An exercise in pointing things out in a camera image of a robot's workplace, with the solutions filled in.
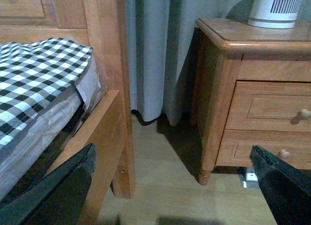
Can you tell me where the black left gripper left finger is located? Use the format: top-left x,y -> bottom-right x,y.
0,144 -> 97,225

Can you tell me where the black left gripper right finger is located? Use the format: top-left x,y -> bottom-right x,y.
250,145 -> 311,225

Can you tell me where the wooden drawer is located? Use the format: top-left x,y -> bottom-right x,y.
225,81 -> 311,132
216,130 -> 311,170

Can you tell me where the wooden nightstand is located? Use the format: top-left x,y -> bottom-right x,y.
191,18 -> 311,185

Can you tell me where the black white checkered blanket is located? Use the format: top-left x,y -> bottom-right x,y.
0,37 -> 93,149

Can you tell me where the white air purifier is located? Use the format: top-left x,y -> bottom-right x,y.
247,0 -> 302,29

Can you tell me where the grey curtain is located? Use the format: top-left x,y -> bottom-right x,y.
123,0 -> 311,127

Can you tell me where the wooden bed frame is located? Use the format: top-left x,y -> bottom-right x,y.
0,0 -> 136,225

